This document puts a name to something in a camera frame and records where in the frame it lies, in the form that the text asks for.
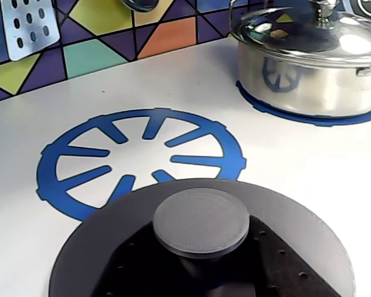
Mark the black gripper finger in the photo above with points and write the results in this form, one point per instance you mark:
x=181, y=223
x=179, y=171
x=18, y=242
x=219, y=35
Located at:
x=287, y=269
x=126, y=272

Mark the shiny metal hanging utensil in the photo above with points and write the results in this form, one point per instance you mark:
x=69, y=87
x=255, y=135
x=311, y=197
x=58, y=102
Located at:
x=140, y=4

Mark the glass pot lid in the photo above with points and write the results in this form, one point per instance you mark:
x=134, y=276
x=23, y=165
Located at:
x=300, y=34

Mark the perforated metal spatula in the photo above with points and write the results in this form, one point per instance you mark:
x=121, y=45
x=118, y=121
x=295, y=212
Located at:
x=29, y=28

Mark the stainless steel pot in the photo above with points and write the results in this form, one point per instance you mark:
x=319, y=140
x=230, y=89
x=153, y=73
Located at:
x=309, y=83

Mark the gray round lid with knob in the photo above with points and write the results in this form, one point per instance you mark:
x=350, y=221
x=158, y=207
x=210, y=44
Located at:
x=201, y=216

